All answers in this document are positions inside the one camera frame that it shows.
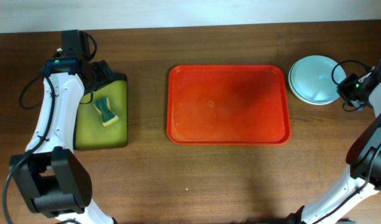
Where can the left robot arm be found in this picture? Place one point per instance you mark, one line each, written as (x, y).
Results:
(49, 177)

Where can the green and yellow sponge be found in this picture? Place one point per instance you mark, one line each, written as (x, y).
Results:
(103, 107)

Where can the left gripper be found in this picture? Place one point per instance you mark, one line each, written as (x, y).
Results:
(102, 70)

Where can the black tray with yellow liquid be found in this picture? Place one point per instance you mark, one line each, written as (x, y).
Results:
(90, 132)

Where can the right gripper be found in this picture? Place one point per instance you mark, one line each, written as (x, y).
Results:
(352, 83)

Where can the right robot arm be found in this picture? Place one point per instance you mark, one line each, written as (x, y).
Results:
(362, 175)

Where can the light blue plate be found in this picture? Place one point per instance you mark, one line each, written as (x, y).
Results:
(311, 78)

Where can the red plastic tray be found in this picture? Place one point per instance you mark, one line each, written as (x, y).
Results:
(227, 105)

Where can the mint green plate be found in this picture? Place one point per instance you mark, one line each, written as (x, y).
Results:
(299, 96)

